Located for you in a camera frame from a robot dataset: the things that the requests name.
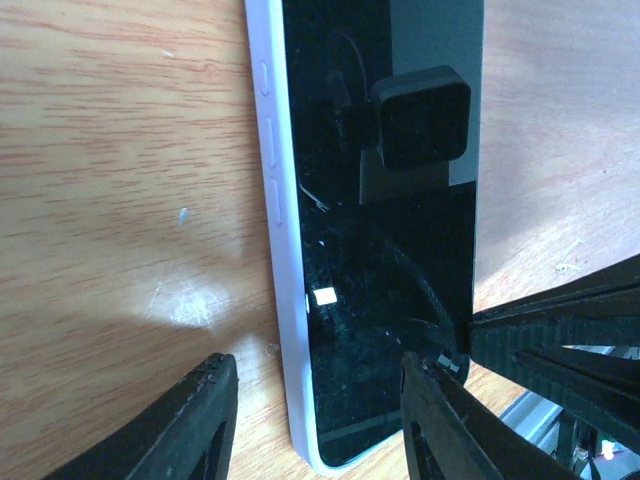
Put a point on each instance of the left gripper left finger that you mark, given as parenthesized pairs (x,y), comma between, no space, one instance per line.
(187,433)

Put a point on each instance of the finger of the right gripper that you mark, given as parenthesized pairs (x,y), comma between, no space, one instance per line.
(547,343)

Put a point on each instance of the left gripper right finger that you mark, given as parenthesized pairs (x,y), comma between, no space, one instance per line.
(449,434)

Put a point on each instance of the black phone green edge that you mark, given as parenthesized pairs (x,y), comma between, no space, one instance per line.
(384,101)

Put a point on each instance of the lavender phone case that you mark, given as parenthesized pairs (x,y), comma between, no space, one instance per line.
(266,36)

